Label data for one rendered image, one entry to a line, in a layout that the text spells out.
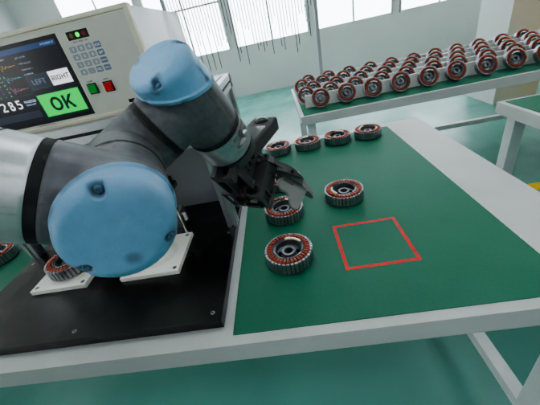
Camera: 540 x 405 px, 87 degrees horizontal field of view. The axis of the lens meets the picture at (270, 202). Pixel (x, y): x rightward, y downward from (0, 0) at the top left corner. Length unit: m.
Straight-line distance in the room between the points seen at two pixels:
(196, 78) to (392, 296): 0.50
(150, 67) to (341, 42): 6.87
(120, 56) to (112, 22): 0.06
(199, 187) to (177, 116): 0.64
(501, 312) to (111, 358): 0.70
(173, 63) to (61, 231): 0.19
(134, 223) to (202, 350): 0.44
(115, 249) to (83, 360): 0.54
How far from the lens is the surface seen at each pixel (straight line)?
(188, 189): 0.97
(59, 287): 0.90
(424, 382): 1.39
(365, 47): 7.28
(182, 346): 0.63
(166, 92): 0.31
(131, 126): 0.33
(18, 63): 0.89
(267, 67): 7.01
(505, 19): 4.14
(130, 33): 0.75
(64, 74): 0.84
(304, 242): 0.68
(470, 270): 0.69
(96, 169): 0.21
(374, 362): 1.39
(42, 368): 0.79
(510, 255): 0.75
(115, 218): 0.20
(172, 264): 0.75
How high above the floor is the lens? 1.22
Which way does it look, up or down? 31 degrees down
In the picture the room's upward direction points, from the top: 13 degrees counter-clockwise
